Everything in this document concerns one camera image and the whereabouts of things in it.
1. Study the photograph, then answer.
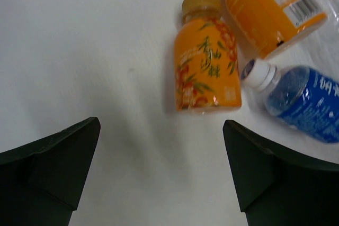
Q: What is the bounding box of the clear plastic bottle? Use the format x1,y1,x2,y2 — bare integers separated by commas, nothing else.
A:
305,0,338,62

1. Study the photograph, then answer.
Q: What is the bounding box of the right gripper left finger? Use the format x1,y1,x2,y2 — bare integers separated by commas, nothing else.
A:
1,117,101,225

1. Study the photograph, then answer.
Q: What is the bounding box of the orange barcode label bottle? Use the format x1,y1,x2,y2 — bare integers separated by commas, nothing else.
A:
225,0,327,59

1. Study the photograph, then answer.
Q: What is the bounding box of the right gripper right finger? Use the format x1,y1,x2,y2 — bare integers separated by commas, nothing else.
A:
223,120,338,225

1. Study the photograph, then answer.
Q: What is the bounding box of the blue label plastic bottle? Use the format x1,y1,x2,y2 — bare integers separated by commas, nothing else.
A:
240,59,338,143

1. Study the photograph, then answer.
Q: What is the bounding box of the orange floral label bottle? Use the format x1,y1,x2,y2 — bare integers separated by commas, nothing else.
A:
174,0,242,113

